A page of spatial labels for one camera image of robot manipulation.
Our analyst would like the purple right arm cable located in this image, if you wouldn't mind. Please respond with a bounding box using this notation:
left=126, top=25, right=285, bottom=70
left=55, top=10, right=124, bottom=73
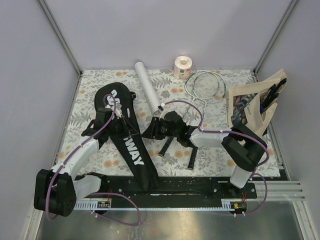
left=159, top=100, right=270, bottom=216

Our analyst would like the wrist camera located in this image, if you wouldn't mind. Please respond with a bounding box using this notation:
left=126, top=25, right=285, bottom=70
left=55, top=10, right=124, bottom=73
left=104, top=104, right=123, bottom=118
left=157, top=102, right=167, bottom=119

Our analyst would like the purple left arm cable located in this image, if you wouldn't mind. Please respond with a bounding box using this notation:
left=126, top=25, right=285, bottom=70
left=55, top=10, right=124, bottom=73
left=44, top=94, right=117, bottom=221

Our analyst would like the black racket bag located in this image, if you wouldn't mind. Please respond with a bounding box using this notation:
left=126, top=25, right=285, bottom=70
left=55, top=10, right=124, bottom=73
left=94, top=82, right=159, bottom=192

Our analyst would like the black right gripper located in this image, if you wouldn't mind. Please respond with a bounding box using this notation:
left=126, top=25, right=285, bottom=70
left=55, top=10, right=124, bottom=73
left=140, top=117, right=179, bottom=141

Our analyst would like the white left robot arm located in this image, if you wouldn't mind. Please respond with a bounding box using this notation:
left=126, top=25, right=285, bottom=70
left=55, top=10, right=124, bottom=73
left=33, top=106, right=129, bottom=221

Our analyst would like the pink toilet paper roll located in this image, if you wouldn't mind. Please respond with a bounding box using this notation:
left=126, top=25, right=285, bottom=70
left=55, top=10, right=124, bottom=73
left=173, top=55, right=193, bottom=80

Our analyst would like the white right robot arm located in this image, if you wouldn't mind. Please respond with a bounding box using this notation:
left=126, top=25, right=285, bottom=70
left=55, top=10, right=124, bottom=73
left=142, top=111, right=267, bottom=198

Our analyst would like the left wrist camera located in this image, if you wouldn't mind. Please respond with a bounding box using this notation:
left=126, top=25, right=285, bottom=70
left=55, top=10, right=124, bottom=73
left=104, top=104, right=123, bottom=118

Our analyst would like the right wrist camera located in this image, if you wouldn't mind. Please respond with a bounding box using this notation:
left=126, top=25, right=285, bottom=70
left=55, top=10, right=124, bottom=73
left=157, top=102, right=167, bottom=119

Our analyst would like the beige tote bag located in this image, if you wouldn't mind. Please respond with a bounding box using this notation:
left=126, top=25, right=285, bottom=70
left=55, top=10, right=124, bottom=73
left=227, top=69, right=287, bottom=137

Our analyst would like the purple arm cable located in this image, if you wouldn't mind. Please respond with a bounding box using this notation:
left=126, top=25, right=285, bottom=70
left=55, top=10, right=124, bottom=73
left=44, top=94, right=117, bottom=221
left=159, top=100, right=270, bottom=216

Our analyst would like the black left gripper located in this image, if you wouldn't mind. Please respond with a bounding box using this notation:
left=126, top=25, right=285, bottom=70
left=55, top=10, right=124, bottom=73
left=106, top=114, right=139, bottom=140

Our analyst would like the white shuttlecock tube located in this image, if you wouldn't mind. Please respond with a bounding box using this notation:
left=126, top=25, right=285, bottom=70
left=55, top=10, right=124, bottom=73
left=134, top=61, right=161, bottom=116

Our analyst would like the badminton racket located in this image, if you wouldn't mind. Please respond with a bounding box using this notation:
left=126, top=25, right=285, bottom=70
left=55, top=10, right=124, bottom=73
left=158, top=70, right=221, bottom=158
left=185, top=71, right=225, bottom=171

